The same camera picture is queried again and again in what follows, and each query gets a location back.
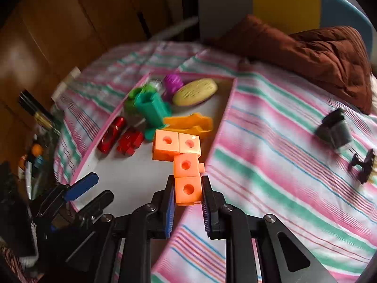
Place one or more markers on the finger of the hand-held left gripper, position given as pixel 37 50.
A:
pixel 97 202
pixel 81 187

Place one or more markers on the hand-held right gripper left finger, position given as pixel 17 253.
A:
pixel 169 209

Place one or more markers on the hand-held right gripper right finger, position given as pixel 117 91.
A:
pixel 207 209

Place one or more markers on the pink rimmed tray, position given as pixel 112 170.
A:
pixel 132 177

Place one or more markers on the red metallic cylinder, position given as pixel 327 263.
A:
pixel 110 135

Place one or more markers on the red plastic block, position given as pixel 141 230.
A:
pixel 129 141

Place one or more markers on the orange yellow plastic toy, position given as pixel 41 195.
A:
pixel 188 123

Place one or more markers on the yellow ribbed oval toy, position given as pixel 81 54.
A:
pixel 196 92

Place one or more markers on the striped blanket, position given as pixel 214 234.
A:
pixel 279 168

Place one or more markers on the black and gold bottle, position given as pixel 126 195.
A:
pixel 38 109

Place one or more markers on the lime green toy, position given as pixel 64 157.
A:
pixel 132 101

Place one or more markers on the purple ribbed toy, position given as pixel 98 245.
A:
pixel 173 84

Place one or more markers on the grey filter cup black lid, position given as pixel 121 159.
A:
pixel 335 129

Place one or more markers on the black and gold toy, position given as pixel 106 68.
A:
pixel 363 165

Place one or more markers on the wooden wardrobe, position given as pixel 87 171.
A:
pixel 73 20

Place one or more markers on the brown quilt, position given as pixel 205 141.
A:
pixel 309 56

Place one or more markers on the grey headboard panel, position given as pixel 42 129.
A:
pixel 225 8

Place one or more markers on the pink pillow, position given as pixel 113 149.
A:
pixel 374 94

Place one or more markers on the yellow headboard panel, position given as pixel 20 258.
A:
pixel 285 3

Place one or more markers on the blue headboard panel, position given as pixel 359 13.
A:
pixel 341 11

